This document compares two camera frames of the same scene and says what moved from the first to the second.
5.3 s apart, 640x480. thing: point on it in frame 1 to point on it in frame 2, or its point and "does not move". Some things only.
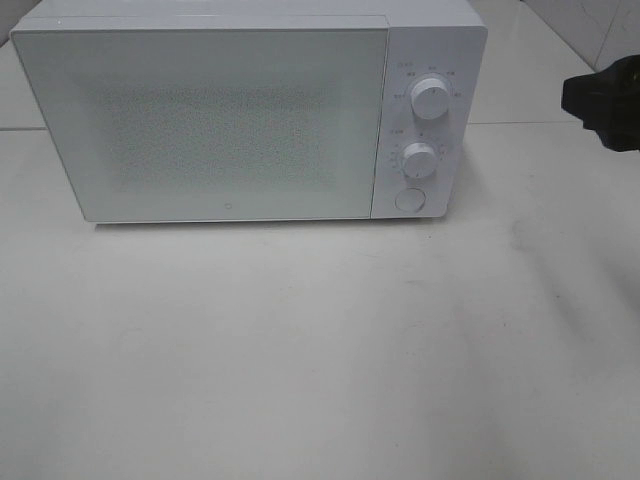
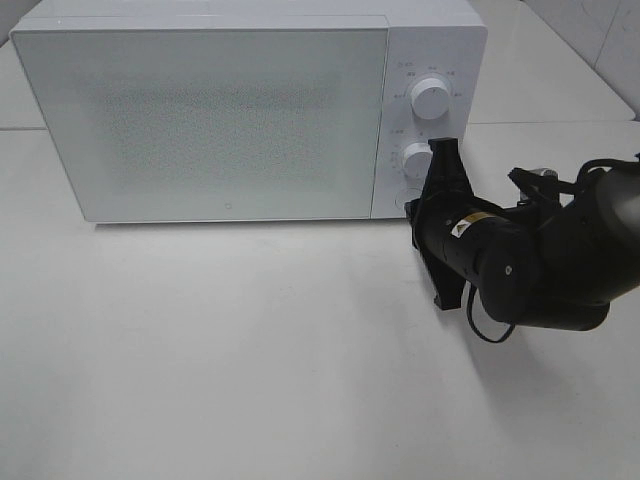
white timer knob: [419, 160] does not move
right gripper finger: [608, 103] to [446, 284]
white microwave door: [230, 118] does not move
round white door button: [410, 200] does not move
